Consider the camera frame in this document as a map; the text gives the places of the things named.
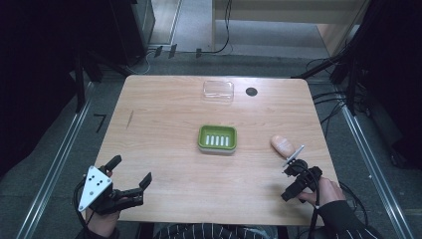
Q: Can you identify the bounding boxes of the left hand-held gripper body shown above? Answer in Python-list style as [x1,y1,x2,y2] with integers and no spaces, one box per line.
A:
[78,165,145,217]

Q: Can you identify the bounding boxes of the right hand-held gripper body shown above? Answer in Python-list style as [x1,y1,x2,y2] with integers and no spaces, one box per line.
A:
[282,144,323,204]

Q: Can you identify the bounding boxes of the pink soap bar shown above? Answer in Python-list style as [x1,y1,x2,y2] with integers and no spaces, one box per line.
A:
[270,133,297,159]

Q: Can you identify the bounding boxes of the person's right hand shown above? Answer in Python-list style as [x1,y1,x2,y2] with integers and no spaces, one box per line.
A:
[297,176,346,209]

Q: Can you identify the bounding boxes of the person's left hand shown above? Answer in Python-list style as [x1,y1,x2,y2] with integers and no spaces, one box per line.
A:
[85,207,121,239]

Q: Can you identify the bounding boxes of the green soap dish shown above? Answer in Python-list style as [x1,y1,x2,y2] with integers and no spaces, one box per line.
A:
[197,124,238,154]

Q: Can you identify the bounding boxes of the person's striped clothing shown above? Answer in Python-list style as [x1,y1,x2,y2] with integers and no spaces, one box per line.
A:
[155,222,278,239]

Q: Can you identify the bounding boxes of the black stand legs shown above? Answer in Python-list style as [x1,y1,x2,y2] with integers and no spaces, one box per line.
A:
[292,49,359,116]
[73,49,133,114]

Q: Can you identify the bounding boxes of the clear plastic lid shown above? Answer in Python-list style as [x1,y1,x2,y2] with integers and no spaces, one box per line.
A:
[202,80,235,104]

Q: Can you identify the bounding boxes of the black cabinet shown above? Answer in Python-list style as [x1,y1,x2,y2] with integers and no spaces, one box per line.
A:
[108,0,156,67]

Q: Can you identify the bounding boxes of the light wooden furniture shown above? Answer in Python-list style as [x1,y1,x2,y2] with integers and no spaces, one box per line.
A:
[211,0,371,58]

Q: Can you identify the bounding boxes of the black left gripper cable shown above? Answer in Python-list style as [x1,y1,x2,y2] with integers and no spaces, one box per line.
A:
[72,178,90,231]

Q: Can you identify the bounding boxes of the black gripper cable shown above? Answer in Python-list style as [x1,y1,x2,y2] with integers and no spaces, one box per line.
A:
[297,162,323,239]
[72,178,90,231]

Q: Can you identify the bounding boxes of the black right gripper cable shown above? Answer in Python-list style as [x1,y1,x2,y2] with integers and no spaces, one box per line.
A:
[297,162,323,239]

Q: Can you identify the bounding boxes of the metal floor rail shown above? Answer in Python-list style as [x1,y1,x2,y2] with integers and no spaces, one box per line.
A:
[339,104,416,239]
[14,81,96,239]

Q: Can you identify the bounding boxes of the bundle of black floor cables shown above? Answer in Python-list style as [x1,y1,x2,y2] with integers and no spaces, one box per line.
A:
[305,56,369,137]

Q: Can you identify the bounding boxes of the black hanging cable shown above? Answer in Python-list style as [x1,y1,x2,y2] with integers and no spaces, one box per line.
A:
[198,0,234,56]

